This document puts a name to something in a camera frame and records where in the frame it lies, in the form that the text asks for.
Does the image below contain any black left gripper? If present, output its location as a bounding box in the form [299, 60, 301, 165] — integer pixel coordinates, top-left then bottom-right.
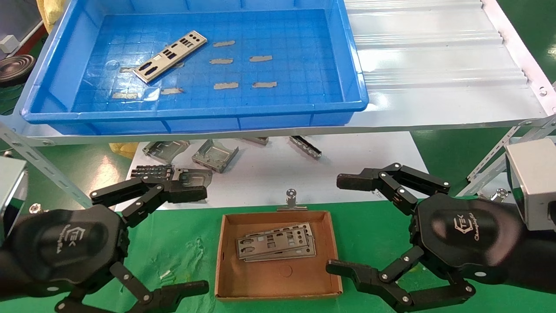
[0, 176, 210, 313]

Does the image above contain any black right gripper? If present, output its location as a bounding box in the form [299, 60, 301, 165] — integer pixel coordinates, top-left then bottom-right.
[326, 163, 556, 313]

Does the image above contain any brown cardboard box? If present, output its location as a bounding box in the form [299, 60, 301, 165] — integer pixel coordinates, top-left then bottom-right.
[215, 210, 344, 302]

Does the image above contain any blue plastic tray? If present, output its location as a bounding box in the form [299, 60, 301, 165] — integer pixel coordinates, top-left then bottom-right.
[21, 0, 370, 135]

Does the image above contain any green table cloth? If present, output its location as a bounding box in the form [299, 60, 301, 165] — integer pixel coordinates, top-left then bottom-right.
[0, 198, 556, 313]

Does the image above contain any yellow plastic bag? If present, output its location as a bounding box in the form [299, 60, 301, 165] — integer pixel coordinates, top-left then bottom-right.
[36, 0, 72, 33]
[109, 142, 139, 159]

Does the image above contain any white corrugated metal shelf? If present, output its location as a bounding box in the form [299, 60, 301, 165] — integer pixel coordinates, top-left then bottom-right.
[0, 0, 556, 146]

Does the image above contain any black round disc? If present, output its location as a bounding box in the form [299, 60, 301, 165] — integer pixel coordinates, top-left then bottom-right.
[0, 54, 36, 87]

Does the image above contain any silver sheet metal bracket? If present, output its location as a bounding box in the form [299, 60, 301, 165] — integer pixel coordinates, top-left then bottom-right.
[142, 140, 190, 165]
[173, 168, 214, 192]
[192, 139, 239, 173]

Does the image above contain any white perforated shelf post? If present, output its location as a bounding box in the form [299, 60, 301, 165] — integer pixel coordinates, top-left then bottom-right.
[458, 115, 556, 198]
[0, 124, 94, 209]

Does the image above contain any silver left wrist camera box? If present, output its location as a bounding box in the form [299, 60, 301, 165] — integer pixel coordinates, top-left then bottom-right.
[0, 156, 29, 242]

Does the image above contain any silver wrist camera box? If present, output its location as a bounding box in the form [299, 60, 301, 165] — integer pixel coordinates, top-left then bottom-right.
[0, 156, 29, 242]
[505, 138, 556, 232]

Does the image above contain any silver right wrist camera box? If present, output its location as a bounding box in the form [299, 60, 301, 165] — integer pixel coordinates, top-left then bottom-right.
[505, 138, 556, 232]

